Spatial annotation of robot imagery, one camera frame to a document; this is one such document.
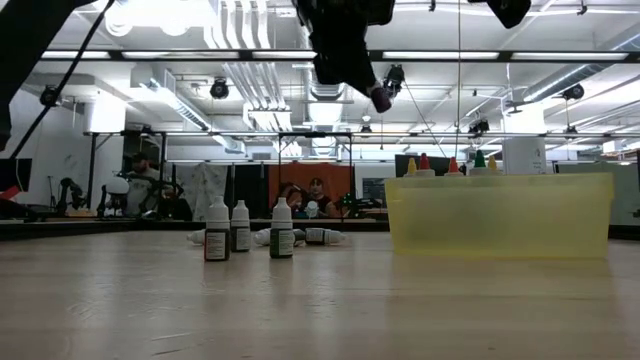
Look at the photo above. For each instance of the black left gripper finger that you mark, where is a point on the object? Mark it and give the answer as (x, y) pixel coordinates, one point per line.
(357, 72)

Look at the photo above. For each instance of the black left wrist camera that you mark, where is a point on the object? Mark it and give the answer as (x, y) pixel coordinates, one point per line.
(382, 12)

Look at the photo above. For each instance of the black table edge rail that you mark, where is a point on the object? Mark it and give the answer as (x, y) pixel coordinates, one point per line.
(150, 226)

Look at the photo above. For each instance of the orange partition wall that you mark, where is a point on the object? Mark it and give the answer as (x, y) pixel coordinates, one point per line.
(345, 175)

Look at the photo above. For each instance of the large red dye bottle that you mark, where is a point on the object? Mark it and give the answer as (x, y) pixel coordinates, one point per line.
(424, 162)

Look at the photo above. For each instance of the small purple dye bottle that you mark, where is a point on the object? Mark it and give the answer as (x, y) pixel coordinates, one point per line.
(382, 100)

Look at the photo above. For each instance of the person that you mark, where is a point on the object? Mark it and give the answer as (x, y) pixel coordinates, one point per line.
(292, 195)
(320, 192)
(142, 185)

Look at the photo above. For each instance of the white patterned hanging cloth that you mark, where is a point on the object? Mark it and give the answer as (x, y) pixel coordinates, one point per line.
(200, 185)

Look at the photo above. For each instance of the black ceiling spotlight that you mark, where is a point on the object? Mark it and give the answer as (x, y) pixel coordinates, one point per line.
(396, 79)
(478, 126)
(219, 89)
(573, 91)
(50, 95)

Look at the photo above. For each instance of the large orange dye bottle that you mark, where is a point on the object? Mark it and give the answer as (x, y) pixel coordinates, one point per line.
(453, 166)

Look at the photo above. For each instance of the white building column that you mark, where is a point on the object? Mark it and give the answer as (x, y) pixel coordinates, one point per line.
(104, 117)
(523, 150)

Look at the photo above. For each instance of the small red tag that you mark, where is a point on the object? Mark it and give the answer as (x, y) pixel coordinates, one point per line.
(9, 193)

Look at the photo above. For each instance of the small black dye bottle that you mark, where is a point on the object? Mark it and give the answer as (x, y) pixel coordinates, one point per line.
(196, 237)
(241, 239)

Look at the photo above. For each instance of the small vials group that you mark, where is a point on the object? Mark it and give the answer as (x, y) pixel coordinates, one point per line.
(299, 236)

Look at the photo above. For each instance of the white round lamp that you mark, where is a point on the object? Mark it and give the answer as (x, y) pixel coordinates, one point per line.
(117, 186)

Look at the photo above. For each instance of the small brown dye bottle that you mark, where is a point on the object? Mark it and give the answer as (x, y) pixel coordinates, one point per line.
(217, 245)

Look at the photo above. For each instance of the large yellow dye bottle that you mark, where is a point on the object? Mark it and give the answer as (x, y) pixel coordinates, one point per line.
(493, 163)
(411, 167)

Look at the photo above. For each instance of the dark chalkboard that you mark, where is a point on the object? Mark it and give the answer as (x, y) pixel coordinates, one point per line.
(374, 189)

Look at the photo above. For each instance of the silver round ventilation duct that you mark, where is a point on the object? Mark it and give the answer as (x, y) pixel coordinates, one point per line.
(327, 92)

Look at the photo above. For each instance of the small dark green dye bottle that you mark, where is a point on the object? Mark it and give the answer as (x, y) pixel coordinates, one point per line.
(281, 242)

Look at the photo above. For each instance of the black monitor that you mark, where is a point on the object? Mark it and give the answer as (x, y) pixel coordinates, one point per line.
(15, 175)

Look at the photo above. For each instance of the dropper bottles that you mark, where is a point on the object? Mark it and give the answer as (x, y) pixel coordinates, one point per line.
(262, 237)
(316, 236)

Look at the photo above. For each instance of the small white container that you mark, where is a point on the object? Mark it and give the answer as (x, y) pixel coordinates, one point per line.
(311, 209)

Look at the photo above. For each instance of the black overhead frame bar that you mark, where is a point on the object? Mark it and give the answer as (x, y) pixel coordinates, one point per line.
(246, 55)

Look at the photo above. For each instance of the yellow translucent plastic bin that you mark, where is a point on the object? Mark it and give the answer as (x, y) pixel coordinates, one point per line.
(500, 220)

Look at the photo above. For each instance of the large green dye bottle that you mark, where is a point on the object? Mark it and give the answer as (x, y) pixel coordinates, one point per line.
(480, 159)

